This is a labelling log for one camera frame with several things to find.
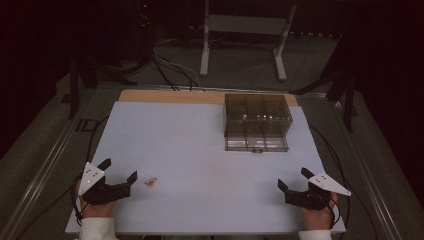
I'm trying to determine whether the person's left hand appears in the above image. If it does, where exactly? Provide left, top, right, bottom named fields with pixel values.
left=75, top=179, right=116, bottom=219

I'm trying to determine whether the person's right hand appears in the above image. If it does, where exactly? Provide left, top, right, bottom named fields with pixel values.
left=301, top=194, right=339, bottom=231

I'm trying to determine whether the black floor cable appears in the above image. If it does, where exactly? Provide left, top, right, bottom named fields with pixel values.
left=149, top=54, right=194, bottom=92

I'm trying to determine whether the aluminium rail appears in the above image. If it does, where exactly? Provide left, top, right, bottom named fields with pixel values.
left=96, top=83, right=329, bottom=99
left=332, top=99, right=403, bottom=240
left=0, top=87, right=98, bottom=240

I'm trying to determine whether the smoky transparent drawer box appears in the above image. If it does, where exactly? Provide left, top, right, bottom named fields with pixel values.
left=223, top=93, right=294, bottom=153

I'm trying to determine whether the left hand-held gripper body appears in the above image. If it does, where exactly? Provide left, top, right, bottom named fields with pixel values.
left=77, top=162, right=131, bottom=206

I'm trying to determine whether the transparent drawer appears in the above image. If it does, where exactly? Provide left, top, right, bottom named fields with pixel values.
left=224, top=132, right=290, bottom=154

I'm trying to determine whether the white board mat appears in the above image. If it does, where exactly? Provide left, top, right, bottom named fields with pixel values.
left=64, top=101, right=347, bottom=235

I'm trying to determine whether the white metal stand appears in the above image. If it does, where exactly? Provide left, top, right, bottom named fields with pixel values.
left=199, top=0, right=298, bottom=82

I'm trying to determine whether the dark tripod stand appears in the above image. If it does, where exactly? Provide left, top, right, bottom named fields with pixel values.
left=293, top=33, right=357, bottom=133
left=67, top=54, right=138, bottom=120

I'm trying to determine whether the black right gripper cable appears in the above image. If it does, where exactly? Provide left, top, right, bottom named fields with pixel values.
left=308, top=122, right=378, bottom=240

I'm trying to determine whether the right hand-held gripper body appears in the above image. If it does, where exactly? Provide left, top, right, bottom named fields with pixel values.
left=284, top=171, right=352, bottom=211

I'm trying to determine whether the white floor cable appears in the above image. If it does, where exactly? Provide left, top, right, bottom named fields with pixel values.
left=152, top=49, right=205, bottom=92

